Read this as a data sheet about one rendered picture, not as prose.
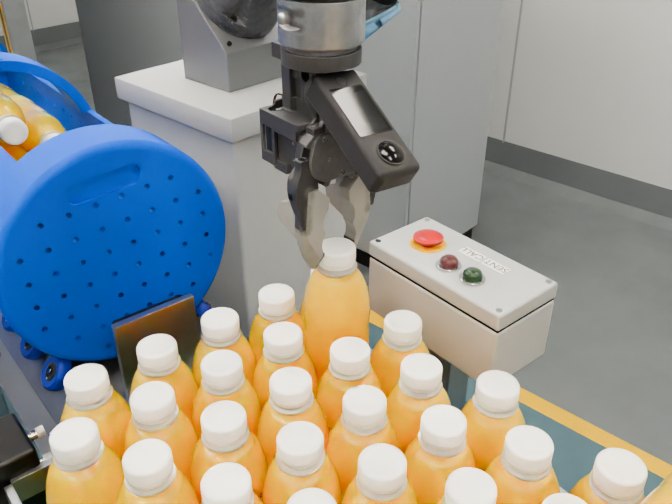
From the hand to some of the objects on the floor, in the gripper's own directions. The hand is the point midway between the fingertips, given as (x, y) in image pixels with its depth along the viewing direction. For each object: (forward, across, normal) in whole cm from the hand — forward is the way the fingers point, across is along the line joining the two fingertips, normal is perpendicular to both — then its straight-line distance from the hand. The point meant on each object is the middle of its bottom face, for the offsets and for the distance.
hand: (335, 252), depth 70 cm
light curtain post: (+117, -19, -166) cm, 205 cm away
